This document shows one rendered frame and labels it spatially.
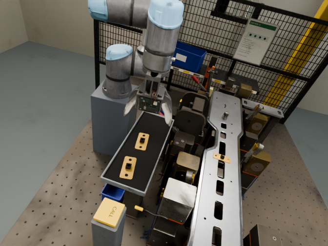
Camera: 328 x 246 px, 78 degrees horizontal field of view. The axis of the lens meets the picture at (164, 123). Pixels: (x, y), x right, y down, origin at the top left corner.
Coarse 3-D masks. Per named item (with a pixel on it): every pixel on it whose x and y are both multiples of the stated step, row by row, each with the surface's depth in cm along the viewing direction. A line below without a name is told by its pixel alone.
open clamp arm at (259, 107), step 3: (258, 105) 121; (261, 105) 120; (255, 108) 121; (258, 108) 119; (261, 108) 119; (252, 111) 124; (255, 111) 121; (258, 111) 120; (249, 114) 126; (252, 114) 123; (255, 114) 122; (246, 117) 128; (249, 117) 124; (246, 120) 126; (249, 120) 125
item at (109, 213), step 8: (104, 200) 54; (112, 200) 54; (104, 208) 52; (112, 208) 53; (120, 208) 53; (96, 216) 50; (104, 216) 51; (112, 216) 51; (120, 216) 52; (112, 224) 50
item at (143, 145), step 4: (140, 136) 74; (144, 136) 75; (148, 136) 75; (140, 140) 72; (144, 140) 72; (136, 144) 71; (140, 144) 71; (144, 144) 72; (136, 148) 70; (140, 148) 70; (144, 148) 70
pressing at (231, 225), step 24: (216, 96) 142; (216, 120) 120; (240, 120) 125; (216, 144) 103; (216, 168) 91; (240, 168) 95; (240, 192) 84; (192, 216) 72; (240, 216) 76; (192, 240) 66; (240, 240) 69
